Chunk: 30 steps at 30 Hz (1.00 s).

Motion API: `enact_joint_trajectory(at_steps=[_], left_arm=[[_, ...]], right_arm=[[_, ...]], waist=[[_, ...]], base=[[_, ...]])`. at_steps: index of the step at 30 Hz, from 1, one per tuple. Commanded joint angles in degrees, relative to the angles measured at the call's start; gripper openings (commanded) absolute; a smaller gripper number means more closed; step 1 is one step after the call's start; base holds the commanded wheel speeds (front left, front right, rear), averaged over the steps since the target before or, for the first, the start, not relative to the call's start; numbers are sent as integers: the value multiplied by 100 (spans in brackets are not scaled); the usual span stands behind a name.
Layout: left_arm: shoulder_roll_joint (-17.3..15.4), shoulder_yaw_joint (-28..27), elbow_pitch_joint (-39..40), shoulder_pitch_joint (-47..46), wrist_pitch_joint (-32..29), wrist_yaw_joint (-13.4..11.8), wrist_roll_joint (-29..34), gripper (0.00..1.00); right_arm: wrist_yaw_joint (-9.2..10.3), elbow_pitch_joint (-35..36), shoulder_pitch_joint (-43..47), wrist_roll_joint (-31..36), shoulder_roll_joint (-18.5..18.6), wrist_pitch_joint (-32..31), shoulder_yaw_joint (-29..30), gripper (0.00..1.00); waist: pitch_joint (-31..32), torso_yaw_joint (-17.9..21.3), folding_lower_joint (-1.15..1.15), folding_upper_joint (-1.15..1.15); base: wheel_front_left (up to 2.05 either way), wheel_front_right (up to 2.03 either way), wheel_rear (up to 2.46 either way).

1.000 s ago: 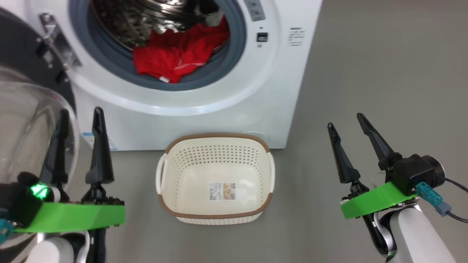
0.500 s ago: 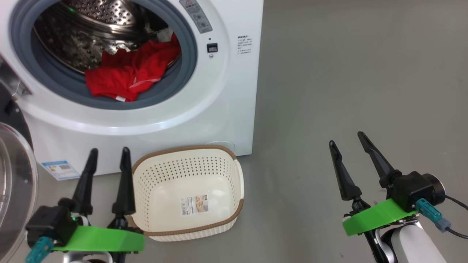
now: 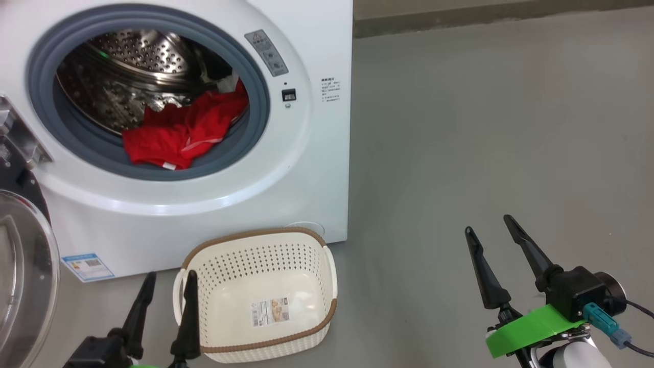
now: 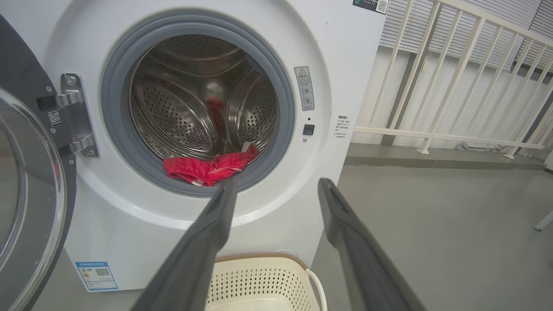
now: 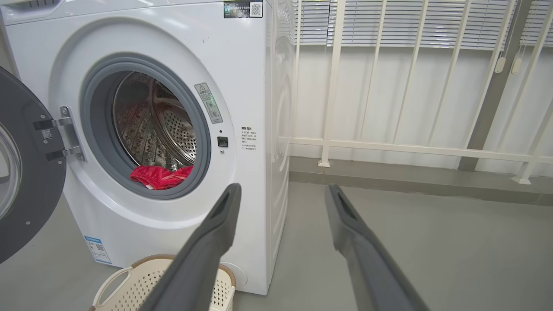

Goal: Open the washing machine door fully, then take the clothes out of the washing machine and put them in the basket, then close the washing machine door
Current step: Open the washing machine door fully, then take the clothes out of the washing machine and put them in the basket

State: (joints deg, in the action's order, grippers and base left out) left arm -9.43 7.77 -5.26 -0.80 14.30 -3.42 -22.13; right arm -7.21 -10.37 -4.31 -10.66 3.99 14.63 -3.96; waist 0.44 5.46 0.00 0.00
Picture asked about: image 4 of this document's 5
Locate cream laundry basket brown rim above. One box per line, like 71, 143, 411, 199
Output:
205, 254, 327, 311

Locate grey warning sticker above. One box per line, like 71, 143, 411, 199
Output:
295, 66, 315, 111

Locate perforated steel washer drum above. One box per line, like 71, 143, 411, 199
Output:
130, 35, 278, 162

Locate white window blinds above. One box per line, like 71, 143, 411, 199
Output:
380, 0, 553, 74

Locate white metal railing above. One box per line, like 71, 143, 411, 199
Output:
354, 0, 553, 159

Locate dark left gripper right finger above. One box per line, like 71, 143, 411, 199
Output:
318, 178, 428, 311

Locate white furniture leg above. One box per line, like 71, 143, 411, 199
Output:
534, 211, 553, 232

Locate blue energy label sticker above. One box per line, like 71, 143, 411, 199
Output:
75, 261, 118, 292

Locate washing machine glass door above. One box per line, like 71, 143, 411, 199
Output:
0, 15, 77, 311

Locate red and white garment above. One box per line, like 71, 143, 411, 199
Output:
163, 142, 260, 187

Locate silver metal door hinge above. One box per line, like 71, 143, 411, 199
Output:
37, 73, 99, 157

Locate white front-load washing machine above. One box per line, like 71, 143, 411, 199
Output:
0, 0, 389, 292

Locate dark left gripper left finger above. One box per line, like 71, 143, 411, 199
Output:
130, 178, 238, 311

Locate dark sticker with QR code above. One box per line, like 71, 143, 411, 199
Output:
353, 0, 389, 15

